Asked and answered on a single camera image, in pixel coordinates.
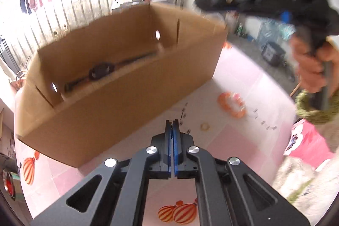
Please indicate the pink balloon print tablecloth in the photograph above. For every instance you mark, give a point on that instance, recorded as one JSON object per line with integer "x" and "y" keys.
{"x": 238, "y": 141}

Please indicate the wooden stick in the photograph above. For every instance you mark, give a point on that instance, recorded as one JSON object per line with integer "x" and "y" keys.
{"x": 294, "y": 90}

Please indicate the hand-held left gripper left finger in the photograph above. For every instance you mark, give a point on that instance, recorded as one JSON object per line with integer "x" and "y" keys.
{"x": 169, "y": 146}

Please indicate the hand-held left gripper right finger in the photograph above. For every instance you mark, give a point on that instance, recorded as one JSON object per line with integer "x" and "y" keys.
{"x": 176, "y": 146}

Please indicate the white balcony railing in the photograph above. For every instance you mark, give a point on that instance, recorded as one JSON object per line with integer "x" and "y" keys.
{"x": 79, "y": 11}

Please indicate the red round tin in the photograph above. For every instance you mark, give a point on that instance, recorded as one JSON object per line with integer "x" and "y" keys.
{"x": 9, "y": 183}

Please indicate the large brown cardboard box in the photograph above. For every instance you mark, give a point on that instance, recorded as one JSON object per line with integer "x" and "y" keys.
{"x": 119, "y": 114}

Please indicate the dark grey box device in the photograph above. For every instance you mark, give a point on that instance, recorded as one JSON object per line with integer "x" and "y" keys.
{"x": 272, "y": 53}

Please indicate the person's right hand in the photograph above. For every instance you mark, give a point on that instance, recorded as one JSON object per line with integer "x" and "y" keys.
{"x": 307, "y": 69}

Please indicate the pink bag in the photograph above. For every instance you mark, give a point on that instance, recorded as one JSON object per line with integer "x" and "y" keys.
{"x": 309, "y": 144}

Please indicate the green white fluffy fabric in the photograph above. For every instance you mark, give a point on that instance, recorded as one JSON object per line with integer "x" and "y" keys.
{"x": 296, "y": 181}

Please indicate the green bottle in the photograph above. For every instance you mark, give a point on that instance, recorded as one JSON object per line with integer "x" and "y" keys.
{"x": 240, "y": 28}

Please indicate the pack of water bottles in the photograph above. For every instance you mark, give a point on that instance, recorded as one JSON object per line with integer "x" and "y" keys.
{"x": 267, "y": 31}

